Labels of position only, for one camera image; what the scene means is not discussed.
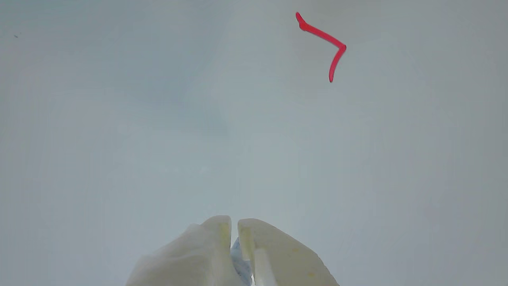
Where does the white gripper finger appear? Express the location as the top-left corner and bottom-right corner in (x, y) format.
(237, 218), (340, 286)
(126, 215), (244, 286)

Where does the blue whiteboard marker pen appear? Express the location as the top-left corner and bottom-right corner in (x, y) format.
(231, 238), (254, 286)

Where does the large white whiteboard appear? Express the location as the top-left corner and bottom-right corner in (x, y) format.
(0, 0), (508, 286)

